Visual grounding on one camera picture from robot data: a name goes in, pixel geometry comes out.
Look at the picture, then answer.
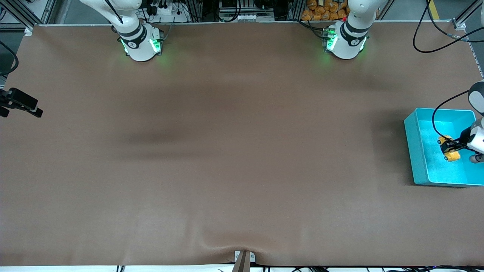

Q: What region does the orange packaged goods pile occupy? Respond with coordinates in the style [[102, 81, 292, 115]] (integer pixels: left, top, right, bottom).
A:
[[301, 0, 379, 21]]

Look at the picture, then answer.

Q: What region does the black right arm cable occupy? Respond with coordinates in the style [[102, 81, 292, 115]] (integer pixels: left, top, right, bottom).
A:
[[0, 40, 19, 76]]

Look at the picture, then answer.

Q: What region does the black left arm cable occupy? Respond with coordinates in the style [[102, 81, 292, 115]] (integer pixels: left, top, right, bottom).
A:
[[413, 0, 484, 142]]

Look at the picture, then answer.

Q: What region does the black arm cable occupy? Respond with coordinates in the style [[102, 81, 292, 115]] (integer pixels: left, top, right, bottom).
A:
[[0, 40, 19, 76], [413, 0, 484, 142]]

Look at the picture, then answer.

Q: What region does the white power strip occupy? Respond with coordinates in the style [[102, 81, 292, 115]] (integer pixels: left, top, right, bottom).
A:
[[149, 3, 189, 23]]

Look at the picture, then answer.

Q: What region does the aluminium frame profile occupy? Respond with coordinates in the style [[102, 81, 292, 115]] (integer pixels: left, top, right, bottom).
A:
[[452, 0, 484, 80], [0, 0, 57, 36]]

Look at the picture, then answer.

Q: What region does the cyan plastic storage box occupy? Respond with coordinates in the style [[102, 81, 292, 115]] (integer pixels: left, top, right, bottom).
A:
[[404, 108, 484, 188]]

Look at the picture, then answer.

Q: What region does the yellow beetle toy car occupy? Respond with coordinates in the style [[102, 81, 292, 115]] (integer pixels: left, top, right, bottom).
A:
[[437, 135, 461, 162]]

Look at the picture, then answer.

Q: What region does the metal table edge clamp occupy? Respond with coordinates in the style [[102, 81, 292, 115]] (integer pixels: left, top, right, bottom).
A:
[[234, 250, 256, 272]]

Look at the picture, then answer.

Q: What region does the brown table mat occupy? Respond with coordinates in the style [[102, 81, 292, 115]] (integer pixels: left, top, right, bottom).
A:
[[0, 21, 484, 267]]

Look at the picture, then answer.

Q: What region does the grey control unit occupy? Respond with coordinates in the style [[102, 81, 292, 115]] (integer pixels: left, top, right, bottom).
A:
[[219, 0, 276, 22]]

